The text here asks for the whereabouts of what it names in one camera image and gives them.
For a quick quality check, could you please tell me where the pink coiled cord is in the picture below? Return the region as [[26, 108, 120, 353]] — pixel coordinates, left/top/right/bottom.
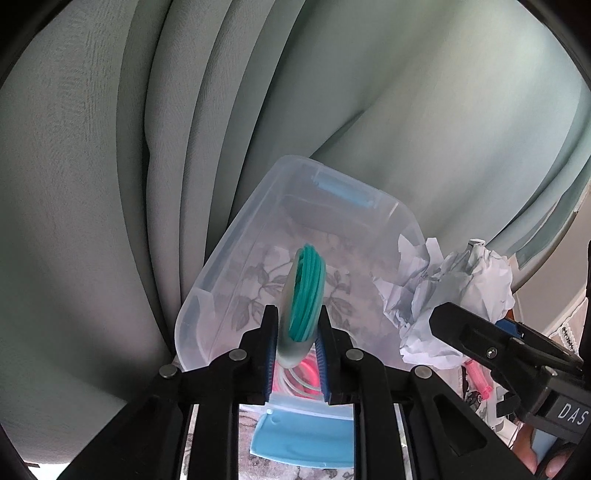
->
[[274, 350, 325, 401]]

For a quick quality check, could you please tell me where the person's hand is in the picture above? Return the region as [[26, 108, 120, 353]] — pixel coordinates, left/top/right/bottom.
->
[[512, 423, 576, 479]]

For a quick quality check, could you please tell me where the clear plastic storage bin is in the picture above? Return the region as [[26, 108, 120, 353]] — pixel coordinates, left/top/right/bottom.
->
[[174, 155, 429, 421]]

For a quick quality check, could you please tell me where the teal cord spool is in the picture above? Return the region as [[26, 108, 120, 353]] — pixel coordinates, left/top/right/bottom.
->
[[276, 244, 327, 369]]

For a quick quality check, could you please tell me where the grey-green curtain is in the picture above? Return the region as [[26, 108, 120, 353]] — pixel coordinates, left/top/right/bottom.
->
[[1, 1, 590, 463]]

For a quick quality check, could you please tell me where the white paper ball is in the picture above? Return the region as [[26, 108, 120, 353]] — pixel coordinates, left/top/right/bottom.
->
[[374, 236, 515, 370]]

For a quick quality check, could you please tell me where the blue bin latch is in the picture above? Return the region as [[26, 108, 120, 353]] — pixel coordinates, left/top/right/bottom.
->
[[250, 410, 355, 469], [312, 170, 375, 208]]

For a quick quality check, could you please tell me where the blue bin latch near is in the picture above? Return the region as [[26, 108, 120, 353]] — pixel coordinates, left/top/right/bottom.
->
[[250, 410, 355, 469]]

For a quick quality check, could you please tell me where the floral grey white cloth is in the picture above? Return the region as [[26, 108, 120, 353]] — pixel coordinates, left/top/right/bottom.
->
[[181, 225, 518, 480]]

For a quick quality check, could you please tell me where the blue bin latch far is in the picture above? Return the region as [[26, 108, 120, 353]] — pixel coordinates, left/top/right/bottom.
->
[[312, 170, 375, 208]]

